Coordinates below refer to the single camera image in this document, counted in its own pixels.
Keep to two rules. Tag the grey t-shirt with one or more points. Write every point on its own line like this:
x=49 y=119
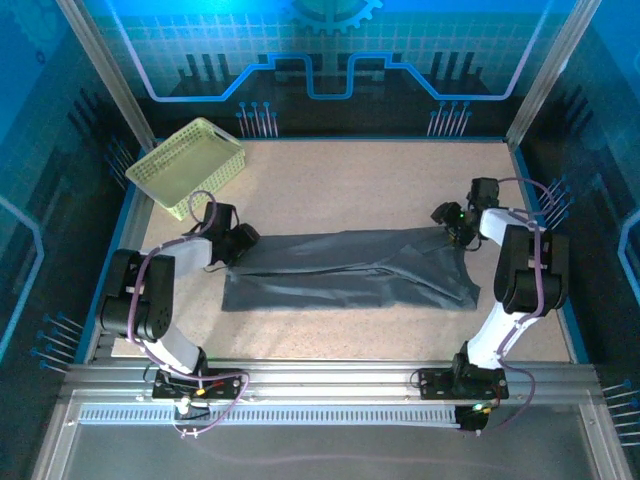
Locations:
x=350 y=270

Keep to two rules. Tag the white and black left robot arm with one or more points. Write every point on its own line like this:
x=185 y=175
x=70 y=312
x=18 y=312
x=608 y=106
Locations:
x=185 y=255

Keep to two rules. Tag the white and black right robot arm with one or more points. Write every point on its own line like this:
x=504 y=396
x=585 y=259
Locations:
x=530 y=270

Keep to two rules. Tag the green perforated plastic basket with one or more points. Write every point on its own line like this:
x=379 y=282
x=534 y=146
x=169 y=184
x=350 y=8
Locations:
x=185 y=165

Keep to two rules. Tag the black controller box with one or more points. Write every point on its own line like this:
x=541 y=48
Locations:
x=192 y=415
x=472 y=420

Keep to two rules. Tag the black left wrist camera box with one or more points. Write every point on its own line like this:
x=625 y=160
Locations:
x=220 y=217

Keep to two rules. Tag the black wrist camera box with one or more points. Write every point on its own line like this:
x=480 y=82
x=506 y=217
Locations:
x=484 y=192
x=220 y=217

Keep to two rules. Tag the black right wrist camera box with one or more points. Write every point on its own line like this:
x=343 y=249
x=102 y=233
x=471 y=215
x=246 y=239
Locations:
x=484 y=192

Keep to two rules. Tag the aluminium side rail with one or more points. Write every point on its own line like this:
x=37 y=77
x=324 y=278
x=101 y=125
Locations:
x=120 y=230

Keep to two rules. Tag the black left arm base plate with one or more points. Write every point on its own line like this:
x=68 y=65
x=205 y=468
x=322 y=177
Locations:
x=225 y=384

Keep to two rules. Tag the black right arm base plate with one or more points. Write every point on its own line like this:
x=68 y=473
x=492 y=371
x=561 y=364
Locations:
x=435 y=384

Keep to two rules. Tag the aluminium frame cross rail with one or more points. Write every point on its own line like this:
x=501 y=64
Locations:
x=325 y=380

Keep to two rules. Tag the aluminium frame post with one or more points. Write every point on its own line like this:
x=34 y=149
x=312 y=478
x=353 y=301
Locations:
x=107 y=75
x=550 y=70

